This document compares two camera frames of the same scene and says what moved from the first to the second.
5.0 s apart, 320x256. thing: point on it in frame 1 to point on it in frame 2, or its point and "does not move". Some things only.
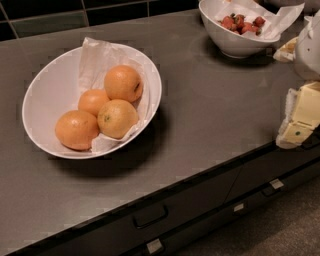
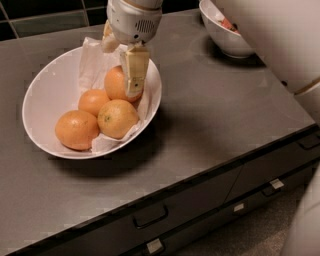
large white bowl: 52,91 does not move
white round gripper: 308,53 to 131,22
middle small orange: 92,100 does not move
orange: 122,83 does not move
